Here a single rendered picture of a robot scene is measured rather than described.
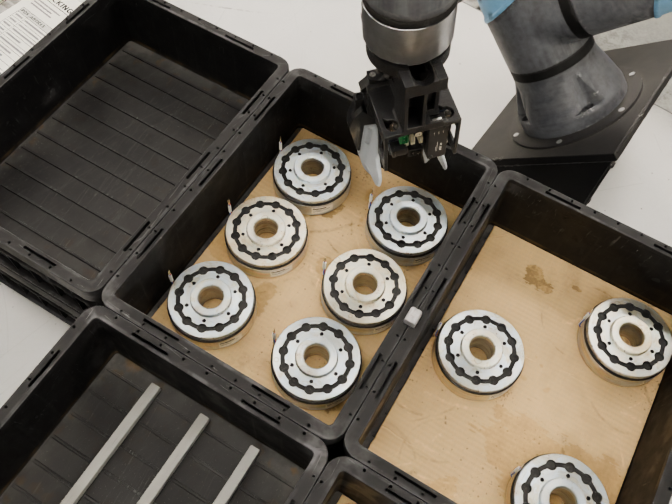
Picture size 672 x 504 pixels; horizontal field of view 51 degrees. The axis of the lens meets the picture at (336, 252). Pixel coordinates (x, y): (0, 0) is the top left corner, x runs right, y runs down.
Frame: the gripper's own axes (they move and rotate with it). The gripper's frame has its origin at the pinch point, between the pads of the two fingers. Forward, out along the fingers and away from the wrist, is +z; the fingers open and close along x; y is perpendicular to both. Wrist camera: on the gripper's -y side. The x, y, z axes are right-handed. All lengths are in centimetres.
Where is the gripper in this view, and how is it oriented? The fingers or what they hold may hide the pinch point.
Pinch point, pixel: (397, 155)
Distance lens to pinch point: 77.6
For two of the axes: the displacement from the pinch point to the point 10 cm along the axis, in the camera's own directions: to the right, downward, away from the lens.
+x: 9.7, -2.5, 0.6
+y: 2.5, 8.5, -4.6
